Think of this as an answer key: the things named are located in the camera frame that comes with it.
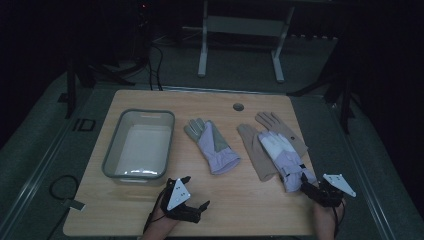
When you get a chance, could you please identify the purple glove with gray palm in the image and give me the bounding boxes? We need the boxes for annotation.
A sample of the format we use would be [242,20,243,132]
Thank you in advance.
[183,117,242,176]

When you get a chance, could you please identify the beige glove with dark button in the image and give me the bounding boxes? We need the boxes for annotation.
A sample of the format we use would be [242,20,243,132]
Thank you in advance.
[254,111,310,158]

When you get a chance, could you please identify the gray plastic bin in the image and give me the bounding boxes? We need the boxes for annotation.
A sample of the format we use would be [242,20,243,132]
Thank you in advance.
[101,108,176,186]

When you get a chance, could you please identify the person's right hand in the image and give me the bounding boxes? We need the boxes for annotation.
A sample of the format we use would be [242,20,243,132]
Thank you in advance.
[312,197,347,236]

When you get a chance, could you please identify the black looped floor cable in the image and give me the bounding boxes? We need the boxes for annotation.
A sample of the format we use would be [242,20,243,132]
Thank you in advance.
[48,174,81,202]

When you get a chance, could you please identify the white metal desk frame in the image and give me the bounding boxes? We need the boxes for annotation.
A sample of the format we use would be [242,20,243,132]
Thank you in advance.
[181,0,296,84]

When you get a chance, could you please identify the black hanging cables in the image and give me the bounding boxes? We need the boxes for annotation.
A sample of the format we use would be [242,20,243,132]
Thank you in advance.
[145,41,165,92]

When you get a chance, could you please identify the black metal stand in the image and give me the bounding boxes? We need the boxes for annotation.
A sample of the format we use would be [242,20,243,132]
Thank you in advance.
[57,58,136,120]
[286,64,359,135]

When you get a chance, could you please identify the gray tape piece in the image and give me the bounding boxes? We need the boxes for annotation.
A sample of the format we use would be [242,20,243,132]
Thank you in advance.
[61,198,87,212]

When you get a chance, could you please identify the purple glove with white fingers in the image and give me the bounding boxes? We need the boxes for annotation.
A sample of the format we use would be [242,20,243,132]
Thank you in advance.
[257,130,318,194]

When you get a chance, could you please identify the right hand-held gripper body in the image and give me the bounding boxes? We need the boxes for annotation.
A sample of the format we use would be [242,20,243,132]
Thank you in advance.
[305,173,357,208]

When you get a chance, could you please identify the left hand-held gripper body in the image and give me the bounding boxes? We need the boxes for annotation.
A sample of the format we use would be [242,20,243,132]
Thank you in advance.
[160,177,203,224]

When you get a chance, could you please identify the plain beige glove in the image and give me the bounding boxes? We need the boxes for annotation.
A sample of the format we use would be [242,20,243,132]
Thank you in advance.
[236,123,280,183]

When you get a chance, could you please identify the person's left hand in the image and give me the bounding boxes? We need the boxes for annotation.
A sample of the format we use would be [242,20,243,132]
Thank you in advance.
[142,199,182,240]

